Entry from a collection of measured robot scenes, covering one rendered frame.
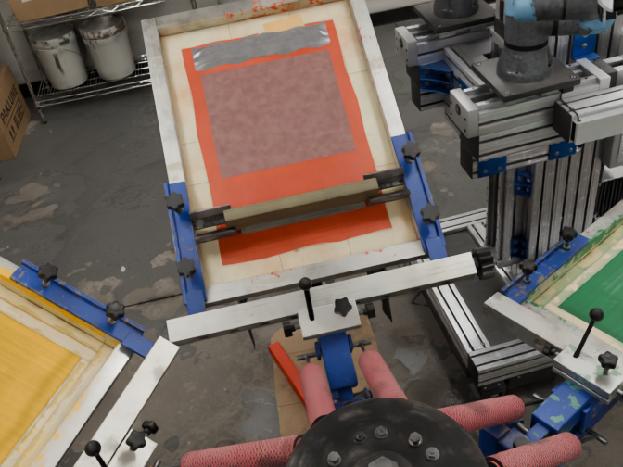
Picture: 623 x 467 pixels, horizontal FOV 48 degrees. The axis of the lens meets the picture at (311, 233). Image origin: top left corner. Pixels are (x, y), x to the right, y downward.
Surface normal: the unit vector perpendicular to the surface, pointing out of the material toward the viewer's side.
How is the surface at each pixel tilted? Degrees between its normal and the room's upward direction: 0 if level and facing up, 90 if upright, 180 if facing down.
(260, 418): 0
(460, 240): 0
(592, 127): 90
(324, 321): 32
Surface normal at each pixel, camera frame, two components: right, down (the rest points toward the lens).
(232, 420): -0.13, -0.76
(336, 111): -0.02, -0.33
